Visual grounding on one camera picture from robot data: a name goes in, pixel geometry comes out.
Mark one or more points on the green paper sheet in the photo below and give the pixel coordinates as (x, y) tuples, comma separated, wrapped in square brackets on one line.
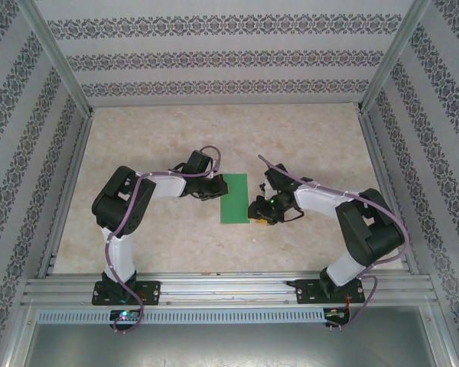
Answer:
[(235, 199)]

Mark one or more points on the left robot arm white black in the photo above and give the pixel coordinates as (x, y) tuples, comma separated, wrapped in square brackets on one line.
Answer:
[(124, 256)]

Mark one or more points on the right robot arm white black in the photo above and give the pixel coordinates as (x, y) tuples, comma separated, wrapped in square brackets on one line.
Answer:
[(340, 269)]

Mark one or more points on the grey sheet metal tray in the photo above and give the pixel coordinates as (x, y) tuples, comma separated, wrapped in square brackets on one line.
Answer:
[(229, 348)]

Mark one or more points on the small controller board with LEDs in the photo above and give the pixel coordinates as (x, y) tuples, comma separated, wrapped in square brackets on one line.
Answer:
[(334, 314), (124, 315)]

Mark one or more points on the long aluminium mounting rail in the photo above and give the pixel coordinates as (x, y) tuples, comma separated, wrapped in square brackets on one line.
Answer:
[(222, 286)]

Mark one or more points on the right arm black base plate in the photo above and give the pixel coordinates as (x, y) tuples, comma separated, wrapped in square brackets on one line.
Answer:
[(310, 292)]

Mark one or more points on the aluminium side rail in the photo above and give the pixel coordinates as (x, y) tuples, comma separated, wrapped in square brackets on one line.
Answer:
[(375, 153), (69, 191)]

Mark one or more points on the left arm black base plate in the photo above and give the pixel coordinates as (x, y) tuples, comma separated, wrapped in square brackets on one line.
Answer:
[(149, 292)]

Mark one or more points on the aluminium frame corner post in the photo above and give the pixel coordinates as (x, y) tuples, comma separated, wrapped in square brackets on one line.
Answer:
[(57, 53), (392, 53)]

